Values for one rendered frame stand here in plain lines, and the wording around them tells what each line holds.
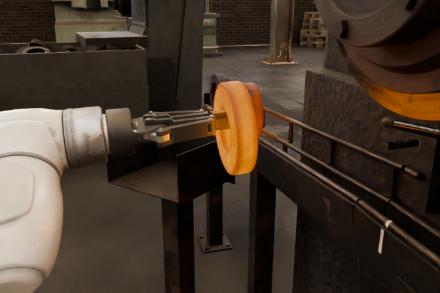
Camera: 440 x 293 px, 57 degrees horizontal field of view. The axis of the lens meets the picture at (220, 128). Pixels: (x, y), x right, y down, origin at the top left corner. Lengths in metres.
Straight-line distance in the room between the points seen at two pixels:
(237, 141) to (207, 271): 1.17
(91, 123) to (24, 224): 0.19
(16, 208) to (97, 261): 1.39
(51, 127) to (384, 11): 0.45
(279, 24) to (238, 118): 7.00
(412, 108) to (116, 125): 0.41
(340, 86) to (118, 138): 0.51
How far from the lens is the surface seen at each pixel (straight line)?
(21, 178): 0.53
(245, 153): 0.62
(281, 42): 7.64
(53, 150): 0.60
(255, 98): 1.21
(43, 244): 0.50
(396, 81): 0.59
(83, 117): 0.62
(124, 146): 0.63
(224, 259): 1.80
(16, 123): 0.62
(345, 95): 0.91
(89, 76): 2.85
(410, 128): 0.50
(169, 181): 1.05
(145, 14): 3.37
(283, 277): 1.73
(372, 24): 0.52
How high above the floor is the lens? 1.03
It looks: 17 degrees down
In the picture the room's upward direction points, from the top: straight up
